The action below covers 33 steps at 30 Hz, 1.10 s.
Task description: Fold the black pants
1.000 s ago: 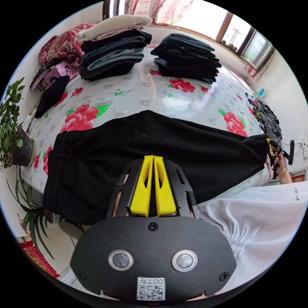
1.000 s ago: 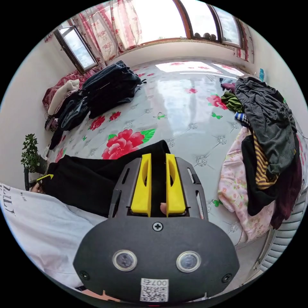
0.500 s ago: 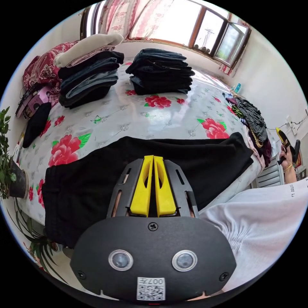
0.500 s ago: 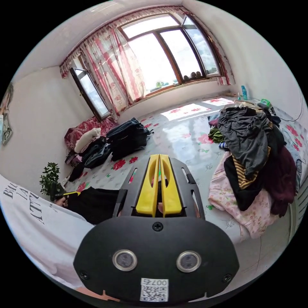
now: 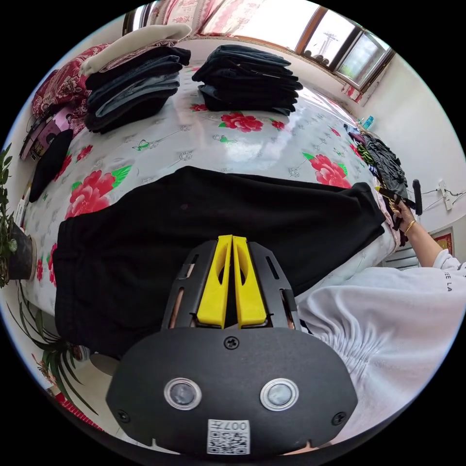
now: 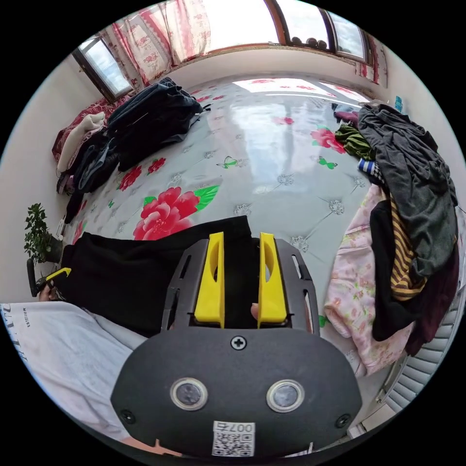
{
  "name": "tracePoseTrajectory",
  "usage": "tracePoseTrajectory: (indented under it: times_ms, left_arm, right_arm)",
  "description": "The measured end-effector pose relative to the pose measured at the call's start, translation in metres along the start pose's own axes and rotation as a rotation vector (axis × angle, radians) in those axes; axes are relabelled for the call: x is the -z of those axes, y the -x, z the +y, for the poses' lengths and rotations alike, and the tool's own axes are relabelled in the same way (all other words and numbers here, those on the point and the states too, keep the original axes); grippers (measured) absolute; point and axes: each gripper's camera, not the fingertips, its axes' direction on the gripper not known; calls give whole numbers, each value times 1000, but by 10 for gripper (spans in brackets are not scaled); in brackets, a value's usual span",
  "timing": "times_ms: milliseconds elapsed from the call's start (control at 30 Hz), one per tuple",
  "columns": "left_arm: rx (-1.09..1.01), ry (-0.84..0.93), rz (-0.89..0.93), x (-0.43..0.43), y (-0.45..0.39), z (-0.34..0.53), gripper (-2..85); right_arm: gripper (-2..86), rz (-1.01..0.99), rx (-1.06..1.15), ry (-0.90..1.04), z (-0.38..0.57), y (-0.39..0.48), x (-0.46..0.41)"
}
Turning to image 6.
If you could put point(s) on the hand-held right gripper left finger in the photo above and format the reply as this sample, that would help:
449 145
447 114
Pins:
210 291

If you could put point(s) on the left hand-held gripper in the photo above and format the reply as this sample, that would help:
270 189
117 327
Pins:
46 285

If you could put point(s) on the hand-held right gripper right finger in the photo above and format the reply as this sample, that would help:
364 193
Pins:
272 295

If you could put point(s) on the black pants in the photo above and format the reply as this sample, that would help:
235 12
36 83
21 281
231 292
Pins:
127 276

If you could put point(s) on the person's left hand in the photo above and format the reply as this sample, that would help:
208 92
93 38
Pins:
45 295

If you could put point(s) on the person's right hand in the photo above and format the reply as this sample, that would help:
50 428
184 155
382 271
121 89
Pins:
153 447

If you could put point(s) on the green potted plant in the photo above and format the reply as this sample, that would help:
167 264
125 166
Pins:
38 233

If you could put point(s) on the pink floral blanket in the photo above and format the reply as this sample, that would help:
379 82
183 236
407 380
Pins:
355 295

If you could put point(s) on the person's body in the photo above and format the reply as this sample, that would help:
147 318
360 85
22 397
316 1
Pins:
54 356

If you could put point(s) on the pile of jeans and clothes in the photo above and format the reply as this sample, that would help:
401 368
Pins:
93 167

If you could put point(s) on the bed with floral sheet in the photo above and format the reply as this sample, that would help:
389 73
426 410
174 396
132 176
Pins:
262 164

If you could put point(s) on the red floral quilt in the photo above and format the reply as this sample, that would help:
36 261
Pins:
67 133

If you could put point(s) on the white blanket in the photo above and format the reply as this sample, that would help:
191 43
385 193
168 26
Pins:
82 131

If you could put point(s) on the white radiator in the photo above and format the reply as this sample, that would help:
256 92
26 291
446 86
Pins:
426 367

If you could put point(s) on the pile of mixed clothes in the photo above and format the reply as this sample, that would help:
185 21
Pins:
407 182

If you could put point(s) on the pile of dark clothes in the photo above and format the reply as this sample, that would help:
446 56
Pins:
153 120

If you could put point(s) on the small brown-framed window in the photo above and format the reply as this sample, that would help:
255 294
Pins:
103 67

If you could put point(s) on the pink floral curtain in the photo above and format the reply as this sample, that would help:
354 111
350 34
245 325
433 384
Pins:
160 40
369 65

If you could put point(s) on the large brown-framed window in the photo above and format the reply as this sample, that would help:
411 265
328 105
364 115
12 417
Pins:
251 20

